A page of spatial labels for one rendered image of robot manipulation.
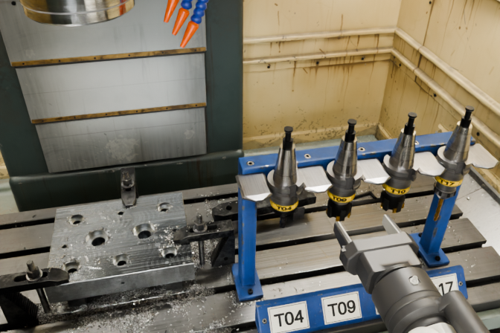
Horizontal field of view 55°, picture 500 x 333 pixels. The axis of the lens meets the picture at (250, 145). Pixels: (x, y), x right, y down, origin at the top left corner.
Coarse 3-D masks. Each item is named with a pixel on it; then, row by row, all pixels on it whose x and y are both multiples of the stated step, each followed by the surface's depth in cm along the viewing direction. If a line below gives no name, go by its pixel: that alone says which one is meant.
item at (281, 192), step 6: (270, 174) 84; (300, 174) 84; (270, 180) 83; (300, 180) 83; (270, 186) 82; (276, 186) 81; (282, 186) 81; (288, 186) 82; (294, 186) 82; (300, 186) 82; (276, 192) 82; (282, 192) 81; (288, 192) 81; (294, 192) 83; (300, 192) 83; (276, 198) 83; (282, 198) 82; (288, 198) 82
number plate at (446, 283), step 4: (440, 276) 100; (444, 276) 100; (448, 276) 100; (452, 276) 100; (432, 280) 99; (436, 280) 100; (440, 280) 100; (444, 280) 100; (448, 280) 100; (452, 280) 100; (456, 280) 100; (440, 284) 100; (444, 284) 100; (448, 284) 100; (452, 284) 100; (456, 284) 100; (440, 288) 100; (444, 288) 100; (448, 288) 100; (452, 288) 100; (456, 288) 100; (440, 292) 99; (444, 292) 100
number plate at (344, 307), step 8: (336, 296) 96; (344, 296) 96; (352, 296) 96; (328, 304) 95; (336, 304) 95; (344, 304) 96; (352, 304) 96; (328, 312) 95; (336, 312) 95; (344, 312) 95; (352, 312) 96; (360, 312) 96; (328, 320) 95; (336, 320) 95; (344, 320) 95
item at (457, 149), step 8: (456, 128) 86; (464, 128) 85; (456, 136) 86; (464, 136) 85; (448, 144) 88; (456, 144) 86; (464, 144) 86; (448, 152) 88; (456, 152) 87; (464, 152) 87; (456, 160) 88; (464, 160) 88
